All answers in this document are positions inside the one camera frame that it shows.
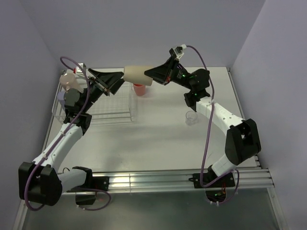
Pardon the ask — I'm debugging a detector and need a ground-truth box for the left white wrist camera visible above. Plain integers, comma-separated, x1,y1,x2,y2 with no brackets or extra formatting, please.
73,63,86,75

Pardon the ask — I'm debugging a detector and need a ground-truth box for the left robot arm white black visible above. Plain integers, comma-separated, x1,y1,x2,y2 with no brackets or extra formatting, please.
18,69,124,207

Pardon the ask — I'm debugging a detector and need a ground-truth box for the beige plastic cup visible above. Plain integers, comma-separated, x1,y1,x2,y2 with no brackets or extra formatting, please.
123,66,153,86

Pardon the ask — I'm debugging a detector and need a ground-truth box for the clear acrylic dish rack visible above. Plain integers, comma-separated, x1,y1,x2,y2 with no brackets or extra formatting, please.
52,74,137,126

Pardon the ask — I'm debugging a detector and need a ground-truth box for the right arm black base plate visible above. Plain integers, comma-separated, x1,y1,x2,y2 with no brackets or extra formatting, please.
189,172,236,189

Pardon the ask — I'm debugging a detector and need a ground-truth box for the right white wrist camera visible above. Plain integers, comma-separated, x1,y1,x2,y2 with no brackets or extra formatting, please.
169,44,187,60

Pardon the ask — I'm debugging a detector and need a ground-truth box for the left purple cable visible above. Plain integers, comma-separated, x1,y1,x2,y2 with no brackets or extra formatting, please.
24,56,112,211

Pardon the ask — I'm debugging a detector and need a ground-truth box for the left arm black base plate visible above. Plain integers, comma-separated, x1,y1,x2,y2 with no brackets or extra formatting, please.
91,176,109,191

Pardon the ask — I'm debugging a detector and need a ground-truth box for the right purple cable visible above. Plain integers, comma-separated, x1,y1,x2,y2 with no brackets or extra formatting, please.
186,45,240,205

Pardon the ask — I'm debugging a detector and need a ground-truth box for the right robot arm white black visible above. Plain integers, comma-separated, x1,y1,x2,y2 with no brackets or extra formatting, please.
144,57,261,187

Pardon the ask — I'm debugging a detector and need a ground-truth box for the clear glass near centre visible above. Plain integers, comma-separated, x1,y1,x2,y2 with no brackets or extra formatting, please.
185,111,198,126

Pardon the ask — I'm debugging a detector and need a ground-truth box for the pink ceramic mug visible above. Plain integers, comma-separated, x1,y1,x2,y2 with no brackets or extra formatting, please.
59,73,83,92

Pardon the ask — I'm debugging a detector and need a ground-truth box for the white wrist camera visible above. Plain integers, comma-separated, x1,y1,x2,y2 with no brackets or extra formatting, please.
169,44,187,60
73,63,86,75

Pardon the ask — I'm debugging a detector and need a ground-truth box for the purple cable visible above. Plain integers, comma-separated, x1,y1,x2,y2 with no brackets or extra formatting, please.
24,56,112,211
186,45,240,205

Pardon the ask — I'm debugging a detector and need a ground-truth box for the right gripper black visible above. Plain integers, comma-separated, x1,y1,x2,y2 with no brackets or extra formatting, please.
143,57,195,91

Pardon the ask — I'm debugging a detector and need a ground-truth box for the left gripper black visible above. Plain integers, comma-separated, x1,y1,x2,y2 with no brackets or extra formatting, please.
81,69,125,113

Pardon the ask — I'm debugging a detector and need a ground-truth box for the red plastic cup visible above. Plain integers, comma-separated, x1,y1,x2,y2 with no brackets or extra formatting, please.
133,84,146,96

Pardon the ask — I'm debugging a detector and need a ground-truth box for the aluminium mounting rail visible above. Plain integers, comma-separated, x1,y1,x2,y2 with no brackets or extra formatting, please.
23,138,275,196

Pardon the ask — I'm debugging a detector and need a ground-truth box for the purple plastic cup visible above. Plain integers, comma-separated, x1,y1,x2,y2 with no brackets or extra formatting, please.
57,91,65,109

